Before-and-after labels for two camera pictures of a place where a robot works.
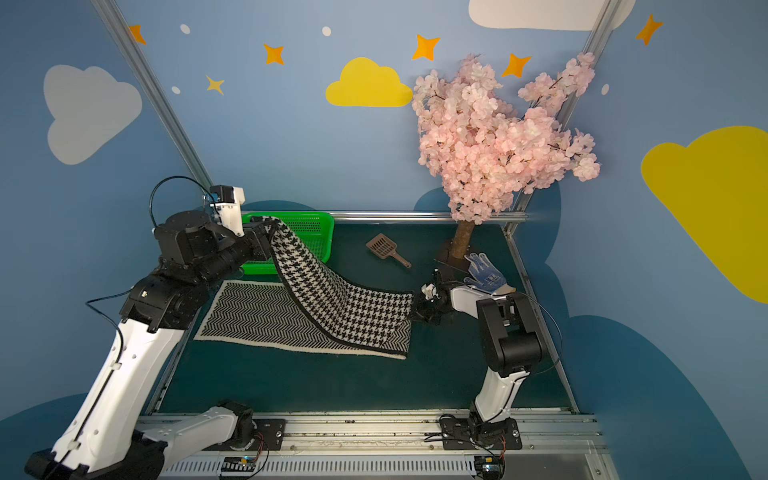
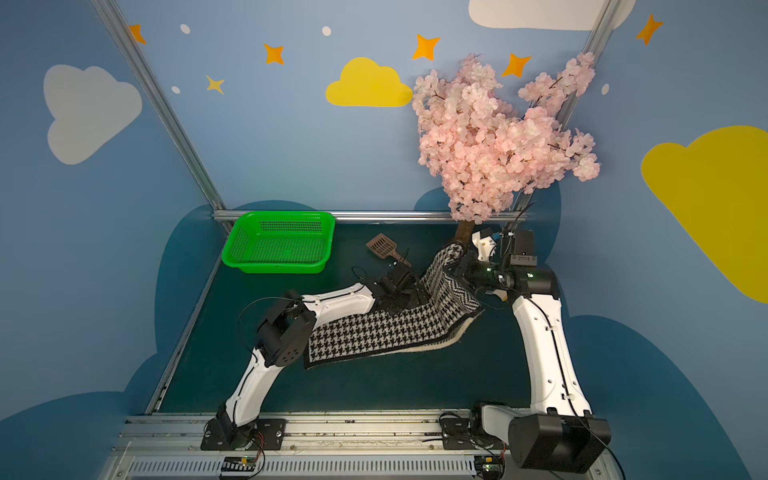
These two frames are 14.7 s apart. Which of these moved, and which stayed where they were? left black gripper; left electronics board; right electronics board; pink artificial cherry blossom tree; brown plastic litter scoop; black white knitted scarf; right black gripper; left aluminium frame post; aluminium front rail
Moved: left black gripper; right black gripper; black white knitted scarf
Stayed: left electronics board; pink artificial cherry blossom tree; left aluminium frame post; right electronics board; brown plastic litter scoop; aluminium front rail
